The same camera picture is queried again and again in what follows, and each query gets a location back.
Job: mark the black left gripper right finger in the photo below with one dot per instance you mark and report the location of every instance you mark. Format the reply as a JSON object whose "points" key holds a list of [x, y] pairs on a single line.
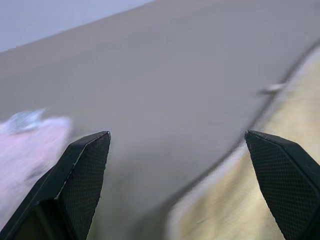
{"points": [[287, 180]]}

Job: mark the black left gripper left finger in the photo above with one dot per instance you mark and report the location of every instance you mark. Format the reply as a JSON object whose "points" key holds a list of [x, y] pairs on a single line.
{"points": [[75, 180]]}

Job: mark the pink towel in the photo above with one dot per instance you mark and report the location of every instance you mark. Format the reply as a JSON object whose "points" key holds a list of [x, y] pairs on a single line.
{"points": [[22, 150]]}

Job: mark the white towel label tag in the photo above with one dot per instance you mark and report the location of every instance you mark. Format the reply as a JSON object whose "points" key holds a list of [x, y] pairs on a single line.
{"points": [[273, 88]]}

